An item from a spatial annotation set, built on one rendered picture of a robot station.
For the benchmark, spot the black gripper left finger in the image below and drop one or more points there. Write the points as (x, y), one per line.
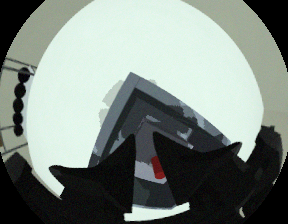
(112, 178)

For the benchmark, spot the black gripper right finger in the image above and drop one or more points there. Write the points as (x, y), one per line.
(185, 169)

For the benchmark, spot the dark red peg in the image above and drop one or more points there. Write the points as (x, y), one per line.
(159, 173)

